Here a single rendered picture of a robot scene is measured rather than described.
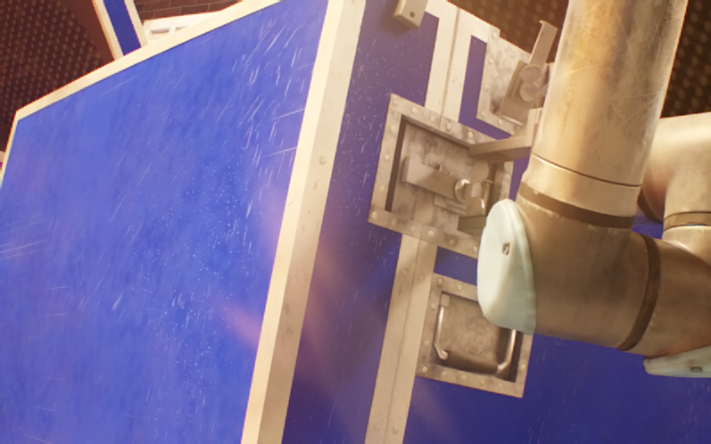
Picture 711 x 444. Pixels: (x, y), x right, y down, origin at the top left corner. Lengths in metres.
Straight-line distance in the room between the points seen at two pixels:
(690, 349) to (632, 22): 0.25
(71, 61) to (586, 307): 2.23
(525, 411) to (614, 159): 0.46
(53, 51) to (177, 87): 1.66
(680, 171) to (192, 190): 0.54
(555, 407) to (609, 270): 0.43
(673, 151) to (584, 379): 0.43
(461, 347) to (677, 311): 0.36
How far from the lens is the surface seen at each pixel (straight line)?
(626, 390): 1.25
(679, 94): 1.94
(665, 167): 0.83
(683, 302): 0.76
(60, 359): 1.36
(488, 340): 1.09
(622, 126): 0.71
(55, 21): 2.79
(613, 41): 0.70
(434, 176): 1.03
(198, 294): 1.04
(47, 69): 2.93
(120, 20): 2.57
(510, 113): 1.12
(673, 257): 0.77
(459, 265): 1.04
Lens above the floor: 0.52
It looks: 11 degrees up
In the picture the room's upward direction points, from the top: 10 degrees clockwise
